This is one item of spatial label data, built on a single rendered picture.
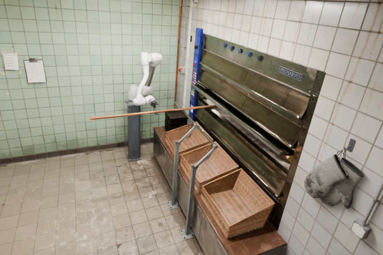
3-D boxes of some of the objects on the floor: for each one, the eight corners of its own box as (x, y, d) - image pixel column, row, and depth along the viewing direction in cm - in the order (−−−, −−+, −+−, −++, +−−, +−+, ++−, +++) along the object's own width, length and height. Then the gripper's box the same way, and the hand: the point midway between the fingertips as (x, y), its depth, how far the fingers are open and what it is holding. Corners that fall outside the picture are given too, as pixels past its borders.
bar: (172, 169, 399) (176, 101, 352) (208, 233, 295) (221, 147, 247) (153, 172, 387) (154, 102, 339) (183, 241, 282) (192, 152, 235)
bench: (182, 152, 446) (184, 123, 422) (273, 283, 246) (287, 242, 223) (151, 157, 423) (152, 127, 400) (224, 307, 224) (233, 263, 200)
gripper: (155, 94, 331) (160, 100, 313) (155, 111, 341) (159, 118, 323) (150, 94, 328) (154, 101, 310) (150, 111, 338) (154, 118, 321)
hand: (157, 109), depth 318 cm, fingers open, 13 cm apart
